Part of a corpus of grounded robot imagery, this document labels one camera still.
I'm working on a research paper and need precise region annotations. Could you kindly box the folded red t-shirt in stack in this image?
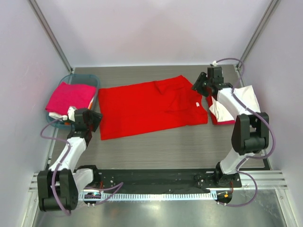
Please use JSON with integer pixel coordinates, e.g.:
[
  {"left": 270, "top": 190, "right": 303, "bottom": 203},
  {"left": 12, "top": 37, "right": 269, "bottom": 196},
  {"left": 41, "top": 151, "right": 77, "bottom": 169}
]
[{"left": 206, "top": 96, "right": 218, "bottom": 125}]

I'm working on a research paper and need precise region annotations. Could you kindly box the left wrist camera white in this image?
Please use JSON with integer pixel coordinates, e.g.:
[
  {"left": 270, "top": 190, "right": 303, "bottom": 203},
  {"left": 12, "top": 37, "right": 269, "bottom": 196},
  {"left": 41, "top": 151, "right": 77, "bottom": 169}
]
[{"left": 62, "top": 106, "right": 77, "bottom": 122}]

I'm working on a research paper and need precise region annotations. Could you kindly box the teal plastic laundry basket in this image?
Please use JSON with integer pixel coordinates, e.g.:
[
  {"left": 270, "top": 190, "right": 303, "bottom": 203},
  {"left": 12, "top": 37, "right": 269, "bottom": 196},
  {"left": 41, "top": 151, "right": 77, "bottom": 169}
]
[{"left": 46, "top": 74, "right": 100, "bottom": 129}]

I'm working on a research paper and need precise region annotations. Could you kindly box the red t-shirt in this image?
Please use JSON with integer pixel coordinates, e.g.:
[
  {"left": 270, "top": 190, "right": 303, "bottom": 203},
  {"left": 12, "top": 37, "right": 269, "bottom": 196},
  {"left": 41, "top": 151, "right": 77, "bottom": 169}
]
[
  {"left": 98, "top": 75, "right": 208, "bottom": 140},
  {"left": 206, "top": 96, "right": 218, "bottom": 125}
]

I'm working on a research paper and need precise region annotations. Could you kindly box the left aluminium frame post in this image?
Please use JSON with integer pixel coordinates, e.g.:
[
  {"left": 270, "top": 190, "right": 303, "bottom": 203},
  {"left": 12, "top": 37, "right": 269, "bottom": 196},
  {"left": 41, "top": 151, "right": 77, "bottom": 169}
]
[{"left": 28, "top": 0, "right": 73, "bottom": 74}]

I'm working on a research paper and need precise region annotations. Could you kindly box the slotted cable duct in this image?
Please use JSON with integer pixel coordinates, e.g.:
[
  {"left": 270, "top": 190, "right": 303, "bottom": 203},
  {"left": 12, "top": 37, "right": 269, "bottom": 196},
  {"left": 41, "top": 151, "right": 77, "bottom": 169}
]
[{"left": 79, "top": 192, "right": 217, "bottom": 202}]

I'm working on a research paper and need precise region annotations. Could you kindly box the folded magenta t-shirt in stack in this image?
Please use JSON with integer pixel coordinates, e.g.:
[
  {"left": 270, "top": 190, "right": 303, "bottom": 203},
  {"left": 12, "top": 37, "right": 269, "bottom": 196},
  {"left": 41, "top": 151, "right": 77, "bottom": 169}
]
[{"left": 217, "top": 120, "right": 235, "bottom": 125}]

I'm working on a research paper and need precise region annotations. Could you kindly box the right aluminium frame post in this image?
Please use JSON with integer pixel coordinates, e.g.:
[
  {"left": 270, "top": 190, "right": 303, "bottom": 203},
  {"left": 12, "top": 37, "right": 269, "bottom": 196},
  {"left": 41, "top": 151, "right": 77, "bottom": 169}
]
[{"left": 240, "top": 0, "right": 281, "bottom": 62}]

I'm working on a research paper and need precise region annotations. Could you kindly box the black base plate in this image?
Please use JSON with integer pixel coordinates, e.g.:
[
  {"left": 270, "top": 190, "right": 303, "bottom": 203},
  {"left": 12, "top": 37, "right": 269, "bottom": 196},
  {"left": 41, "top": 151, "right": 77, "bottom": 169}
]
[{"left": 88, "top": 168, "right": 242, "bottom": 194}]

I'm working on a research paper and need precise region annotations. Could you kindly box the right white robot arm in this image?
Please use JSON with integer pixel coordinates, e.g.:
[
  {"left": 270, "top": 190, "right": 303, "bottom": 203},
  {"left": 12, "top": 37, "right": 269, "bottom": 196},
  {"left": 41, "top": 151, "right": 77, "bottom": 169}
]
[{"left": 192, "top": 66, "right": 269, "bottom": 187}]

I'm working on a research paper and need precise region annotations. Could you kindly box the folded white t-shirt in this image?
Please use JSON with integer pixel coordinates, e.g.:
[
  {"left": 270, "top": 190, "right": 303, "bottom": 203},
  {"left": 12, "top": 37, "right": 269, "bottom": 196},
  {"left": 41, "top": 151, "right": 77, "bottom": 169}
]
[{"left": 210, "top": 86, "right": 260, "bottom": 122}]

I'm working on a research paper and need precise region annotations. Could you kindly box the folded pink t-shirt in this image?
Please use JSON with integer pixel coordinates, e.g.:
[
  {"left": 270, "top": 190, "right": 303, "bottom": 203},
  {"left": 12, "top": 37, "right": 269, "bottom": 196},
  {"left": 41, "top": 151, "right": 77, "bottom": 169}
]
[{"left": 45, "top": 82, "right": 97, "bottom": 115}]

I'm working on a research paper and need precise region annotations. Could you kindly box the aluminium frame post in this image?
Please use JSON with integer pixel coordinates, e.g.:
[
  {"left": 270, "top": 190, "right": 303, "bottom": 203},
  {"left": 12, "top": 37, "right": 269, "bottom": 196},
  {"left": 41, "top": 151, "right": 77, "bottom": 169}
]
[
  {"left": 28, "top": 0, "right": 73, "bottom": 74},
  {"left": 240, "top": 0, "right": 281, "bottom": 62}
]

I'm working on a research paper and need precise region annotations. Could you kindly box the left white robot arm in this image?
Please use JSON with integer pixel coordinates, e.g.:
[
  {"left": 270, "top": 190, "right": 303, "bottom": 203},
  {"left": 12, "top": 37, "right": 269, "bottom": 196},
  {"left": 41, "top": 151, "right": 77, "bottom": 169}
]
[{"left": 37, "top": 106, "right": 102, "bottom": 215}]

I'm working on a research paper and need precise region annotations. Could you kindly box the orange t-shirt in basket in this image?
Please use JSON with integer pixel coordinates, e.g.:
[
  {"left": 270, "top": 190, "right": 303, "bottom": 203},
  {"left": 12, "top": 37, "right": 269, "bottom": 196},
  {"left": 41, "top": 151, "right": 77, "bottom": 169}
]
[{"left": 88, "top": 99, "right": 94, "bottom": 109}]

